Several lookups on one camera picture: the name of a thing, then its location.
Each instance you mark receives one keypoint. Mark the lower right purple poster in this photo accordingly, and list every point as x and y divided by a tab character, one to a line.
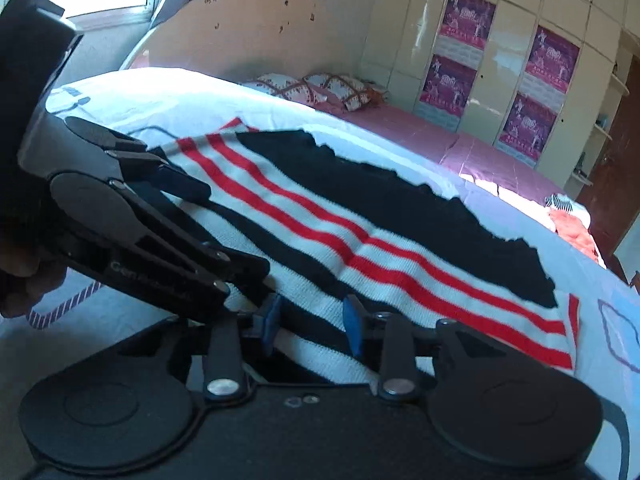
526	130

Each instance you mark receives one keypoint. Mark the cream glossy wardrobe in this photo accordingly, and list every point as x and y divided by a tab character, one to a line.
404	35

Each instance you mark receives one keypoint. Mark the brown wooden door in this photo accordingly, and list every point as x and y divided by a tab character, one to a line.
613	200

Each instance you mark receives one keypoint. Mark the pink checked bed sheet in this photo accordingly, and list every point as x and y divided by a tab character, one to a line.
460	153

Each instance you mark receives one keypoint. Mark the near patterned pillow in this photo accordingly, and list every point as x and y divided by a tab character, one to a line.
287	88

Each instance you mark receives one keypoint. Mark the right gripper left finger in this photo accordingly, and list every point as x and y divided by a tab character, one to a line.
266	321

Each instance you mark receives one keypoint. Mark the striped knit sweater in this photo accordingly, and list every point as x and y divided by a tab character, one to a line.
332	228

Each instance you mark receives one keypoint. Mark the patterned pillow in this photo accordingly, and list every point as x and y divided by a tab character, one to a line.
287	88
351	92

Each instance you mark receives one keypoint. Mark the upper left purple poster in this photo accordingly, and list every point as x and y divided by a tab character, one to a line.
468	21

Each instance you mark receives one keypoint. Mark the person's left hand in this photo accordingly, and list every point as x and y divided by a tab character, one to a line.
31	279

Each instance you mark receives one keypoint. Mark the black white checked cloth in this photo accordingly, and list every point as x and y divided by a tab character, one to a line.
559	202

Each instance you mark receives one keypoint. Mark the beige wooden headboard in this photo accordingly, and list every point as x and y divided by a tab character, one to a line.
238	40

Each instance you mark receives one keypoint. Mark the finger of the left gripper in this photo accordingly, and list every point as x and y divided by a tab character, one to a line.
176	182
241	269

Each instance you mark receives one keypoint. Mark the far patterned pillow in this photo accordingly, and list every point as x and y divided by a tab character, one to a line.
351	92

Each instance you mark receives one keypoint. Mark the white blue patterned quilt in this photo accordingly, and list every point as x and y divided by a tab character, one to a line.
158	104

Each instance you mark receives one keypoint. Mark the orange red garment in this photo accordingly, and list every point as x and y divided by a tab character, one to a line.
571	229

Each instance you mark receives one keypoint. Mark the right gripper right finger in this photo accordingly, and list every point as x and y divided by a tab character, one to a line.
356	321

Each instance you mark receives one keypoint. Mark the upper right purple poster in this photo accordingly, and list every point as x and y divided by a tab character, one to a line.
552	59

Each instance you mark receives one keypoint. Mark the lower left purple poster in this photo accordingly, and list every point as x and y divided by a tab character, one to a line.
447	85

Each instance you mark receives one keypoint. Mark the corner wall shelves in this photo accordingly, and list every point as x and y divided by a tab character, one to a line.
600	135

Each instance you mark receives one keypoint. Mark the purple poster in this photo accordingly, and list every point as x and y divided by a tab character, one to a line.
447	85
468	21
552	59
526	130

